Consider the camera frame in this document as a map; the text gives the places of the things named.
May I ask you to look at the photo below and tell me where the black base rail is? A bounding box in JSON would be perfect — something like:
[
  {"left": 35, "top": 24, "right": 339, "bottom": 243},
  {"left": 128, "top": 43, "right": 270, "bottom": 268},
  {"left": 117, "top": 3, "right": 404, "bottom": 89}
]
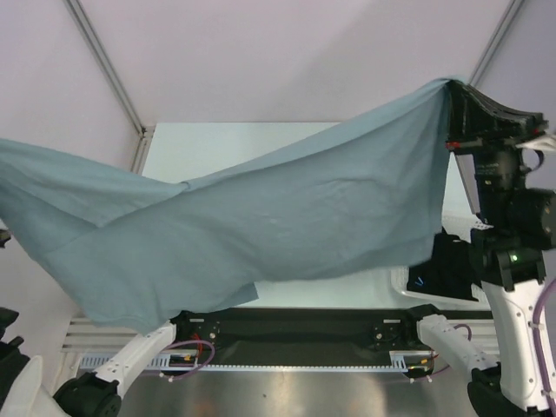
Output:
[{"left": 172, "top": 304, "right": 439, "bottom": 368}]

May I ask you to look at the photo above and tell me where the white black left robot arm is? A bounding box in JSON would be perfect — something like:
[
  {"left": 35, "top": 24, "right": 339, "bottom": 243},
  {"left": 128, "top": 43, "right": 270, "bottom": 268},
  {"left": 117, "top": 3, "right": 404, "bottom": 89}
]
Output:
[{"left": 1, "top": 317, "right": 192, "bottom": 416}]

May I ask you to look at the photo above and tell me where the right aluminium frame post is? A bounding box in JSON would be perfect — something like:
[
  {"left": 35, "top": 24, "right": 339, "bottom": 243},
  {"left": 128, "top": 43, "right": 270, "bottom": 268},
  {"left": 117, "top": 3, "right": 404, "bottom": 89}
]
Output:
[{"left": 468, "top": 0, "right": 526, "bottom": 88}]

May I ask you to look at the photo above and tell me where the white slotted cable duct right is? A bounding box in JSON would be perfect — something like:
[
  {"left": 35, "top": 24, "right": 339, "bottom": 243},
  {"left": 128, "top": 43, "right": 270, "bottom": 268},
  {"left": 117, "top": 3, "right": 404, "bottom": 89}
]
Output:
[{"left": 389, "top": 350, "right": 438, "bottom": 372}]

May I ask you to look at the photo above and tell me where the white slotted cable duct left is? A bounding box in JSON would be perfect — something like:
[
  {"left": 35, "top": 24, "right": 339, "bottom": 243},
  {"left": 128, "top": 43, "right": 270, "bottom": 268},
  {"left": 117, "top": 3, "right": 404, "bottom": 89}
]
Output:
[{"left": 80, "top": 351, "right": 205, "bottom": 370}]

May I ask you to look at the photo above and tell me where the light blue t shirt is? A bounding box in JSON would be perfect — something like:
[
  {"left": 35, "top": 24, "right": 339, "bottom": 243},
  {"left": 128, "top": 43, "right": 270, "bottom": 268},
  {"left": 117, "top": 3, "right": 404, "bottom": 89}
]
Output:
[{"left": 1, "top": 78, "right": 449, "bottom": 334}]

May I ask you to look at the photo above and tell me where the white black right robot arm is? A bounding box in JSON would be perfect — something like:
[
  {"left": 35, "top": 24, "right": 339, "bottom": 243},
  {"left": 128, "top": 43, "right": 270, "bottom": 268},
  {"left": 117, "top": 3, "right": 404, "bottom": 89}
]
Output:
[{"left": 400, "top": 81, "right": 555, "bottom": 416}]

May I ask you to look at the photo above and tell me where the aluminium front rail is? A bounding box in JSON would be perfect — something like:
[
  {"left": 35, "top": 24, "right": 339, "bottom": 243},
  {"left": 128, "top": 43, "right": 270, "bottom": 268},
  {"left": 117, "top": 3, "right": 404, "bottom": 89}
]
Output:
[{"left": 60, "top": 316, "right": 175, "bottom": 353}]

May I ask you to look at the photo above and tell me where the aluminium frame post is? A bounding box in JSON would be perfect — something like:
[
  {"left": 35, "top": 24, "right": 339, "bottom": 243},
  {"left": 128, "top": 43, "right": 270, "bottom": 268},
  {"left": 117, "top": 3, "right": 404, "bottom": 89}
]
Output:
[
  {"left": 468, "top": 0, "right": 526, "bottom": 88},
  {"left": 63, "top": 0, "right": 156, "bottom": 174}
]

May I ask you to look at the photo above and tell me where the white perforated plastic basket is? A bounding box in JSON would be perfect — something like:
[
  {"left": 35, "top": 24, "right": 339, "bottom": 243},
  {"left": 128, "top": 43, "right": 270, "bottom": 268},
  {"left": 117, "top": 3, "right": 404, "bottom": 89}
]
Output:
[{"left": 390, "top": 213, "right": 489, "bottom": 310}]

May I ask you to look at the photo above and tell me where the black t shirt in basket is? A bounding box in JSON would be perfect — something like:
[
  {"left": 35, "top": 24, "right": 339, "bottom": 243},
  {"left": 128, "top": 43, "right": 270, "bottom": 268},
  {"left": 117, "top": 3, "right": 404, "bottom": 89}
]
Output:
[{"left": 406, "top": 229, "right": 480, "bottom": 301}]

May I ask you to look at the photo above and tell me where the left aluminium frame post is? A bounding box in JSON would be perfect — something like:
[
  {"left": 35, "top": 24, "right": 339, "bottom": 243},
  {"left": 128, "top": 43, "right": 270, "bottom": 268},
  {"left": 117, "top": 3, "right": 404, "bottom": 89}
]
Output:
[{"left": 63, "top": 0, "right": 156, "bottom": 174}]

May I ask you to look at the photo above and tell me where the white slotted cable duct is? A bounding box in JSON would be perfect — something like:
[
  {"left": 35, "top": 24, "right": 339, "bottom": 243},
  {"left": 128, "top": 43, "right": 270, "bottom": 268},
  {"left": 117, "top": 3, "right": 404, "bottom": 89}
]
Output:
[
  {"left": 389, "top": 350, "right": 438, "bottom": 372},
  {"left": 80, "top": 351, "right": 205, "bottom": 370}
]

